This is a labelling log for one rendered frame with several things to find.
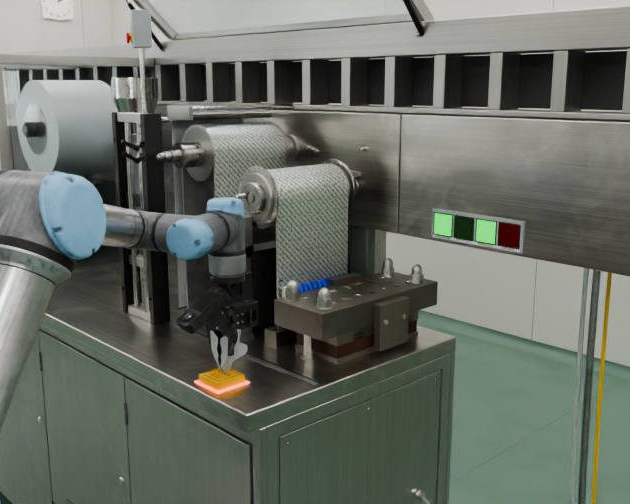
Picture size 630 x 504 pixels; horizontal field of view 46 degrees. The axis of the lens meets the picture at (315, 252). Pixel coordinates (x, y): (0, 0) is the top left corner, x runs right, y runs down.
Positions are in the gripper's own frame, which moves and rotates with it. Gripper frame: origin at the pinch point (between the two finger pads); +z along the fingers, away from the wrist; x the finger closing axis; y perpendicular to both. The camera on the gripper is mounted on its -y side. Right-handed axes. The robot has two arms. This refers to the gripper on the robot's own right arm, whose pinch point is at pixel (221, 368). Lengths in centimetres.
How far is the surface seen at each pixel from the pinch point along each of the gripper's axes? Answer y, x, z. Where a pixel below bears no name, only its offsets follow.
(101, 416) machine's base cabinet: -3, 49, 27
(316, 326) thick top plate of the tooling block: 19.5, -8.1, -6.7
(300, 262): 31.1, 9.8, -15.8
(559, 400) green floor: 235, 46, 94
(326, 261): 39.8, 9.8, -14.6
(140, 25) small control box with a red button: 25, 68, -73
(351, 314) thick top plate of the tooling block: 28.5, -9.9, -7.8
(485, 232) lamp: 55, -26, -25
